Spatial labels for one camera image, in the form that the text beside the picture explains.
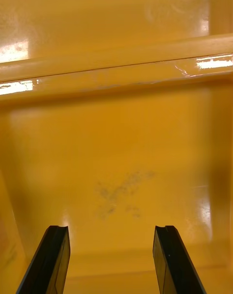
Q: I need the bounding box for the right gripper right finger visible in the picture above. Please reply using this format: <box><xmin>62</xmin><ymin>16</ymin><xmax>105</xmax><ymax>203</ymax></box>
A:
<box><xmin>152</xmin><ymin>225</ymin><xmax>207</xmax><ymax>294</ymax></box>

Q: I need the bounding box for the yellow-orange plastic bin with handwriting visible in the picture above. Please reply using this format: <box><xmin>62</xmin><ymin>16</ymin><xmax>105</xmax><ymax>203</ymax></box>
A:
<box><xmin>0</xmin><ymin>0</ymin><xmax>233</xmax><ymax>83</ymax></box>

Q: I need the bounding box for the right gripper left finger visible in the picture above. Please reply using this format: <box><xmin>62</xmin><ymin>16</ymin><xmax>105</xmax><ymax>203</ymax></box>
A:
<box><xmin>16</xmin><ymin>225</ymin><xmax>71</xmax><ymax>294</ymax></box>

